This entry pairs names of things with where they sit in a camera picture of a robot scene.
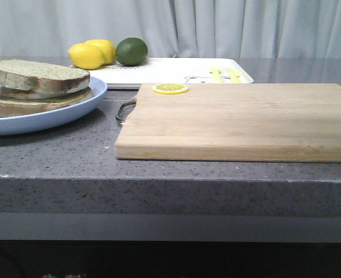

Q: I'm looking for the light blue plate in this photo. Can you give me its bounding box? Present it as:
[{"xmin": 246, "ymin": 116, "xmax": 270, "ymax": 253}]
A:
[{"xmin": 0, "ymin": 77, "xmax": 107, "ymax": 136}]

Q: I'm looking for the bread slice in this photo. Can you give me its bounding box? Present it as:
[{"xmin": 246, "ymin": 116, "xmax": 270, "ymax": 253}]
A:
[
  {"xmin": 0, "ymin": 89, "xmax": 93, "ymax": 118},
  {"xmin": 0, "ymin": 59, "xmax": 90, "ymax": 94}
]

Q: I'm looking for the fried egg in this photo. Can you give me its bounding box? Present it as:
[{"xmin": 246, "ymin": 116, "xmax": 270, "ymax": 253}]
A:
[{"xmin": 0, "ymin": 87, "xmax": 91, "ymax": 100}]

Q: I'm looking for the white bear tray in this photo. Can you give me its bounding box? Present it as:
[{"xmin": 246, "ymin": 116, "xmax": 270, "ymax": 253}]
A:
[{"xmin": 90, "ymin": 58, "xmax": 254, "ymax": 90}]

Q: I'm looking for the yellow lemon slice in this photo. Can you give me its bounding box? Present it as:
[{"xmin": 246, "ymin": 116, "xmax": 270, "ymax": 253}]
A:
[{"xmin": 152, "ymin": 83, "xmax": 189, "ymax": 94}]

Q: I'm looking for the yellow plastic fork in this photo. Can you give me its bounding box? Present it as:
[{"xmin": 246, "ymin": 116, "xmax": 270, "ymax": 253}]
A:
[{"xmin": 210, "ymin": 65, "xmax": 223, "ymax": 83}]

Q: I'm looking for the green lime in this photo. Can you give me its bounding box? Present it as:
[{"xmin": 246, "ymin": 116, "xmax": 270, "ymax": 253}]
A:
[{"xmin": 116, "ymin": 37, "xmax": 148, "ymax": 66}]

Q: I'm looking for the wooden cutting board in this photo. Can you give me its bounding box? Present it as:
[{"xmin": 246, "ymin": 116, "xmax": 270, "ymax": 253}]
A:
[{"xmin": 115, "ymin": 83, "xmax": 341, "ymax": 162}]

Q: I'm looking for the rear yellow lemon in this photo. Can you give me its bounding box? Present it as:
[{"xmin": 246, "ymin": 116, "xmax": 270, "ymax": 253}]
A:
[{"xmin": 85, "ymin": 39, "xmax": 116, "ymax": 65}]

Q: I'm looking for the white curtain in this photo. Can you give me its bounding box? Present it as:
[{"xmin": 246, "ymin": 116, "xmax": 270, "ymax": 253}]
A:
[{"xmin": 0, "ymin": 1, "xmax": 341, "ymax": 58}]

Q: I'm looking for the front yellow lemon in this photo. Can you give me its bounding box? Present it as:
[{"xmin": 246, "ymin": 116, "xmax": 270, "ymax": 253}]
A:
[{"xmin": 68, "ymin": 43, "xmax": 105, "ymax": 70}]

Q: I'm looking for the metal cutting board handle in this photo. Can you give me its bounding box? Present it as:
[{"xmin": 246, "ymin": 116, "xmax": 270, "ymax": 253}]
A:
[{"xmin": 115, "ymin": 96, "xmax": 137, "ymax": 125}]

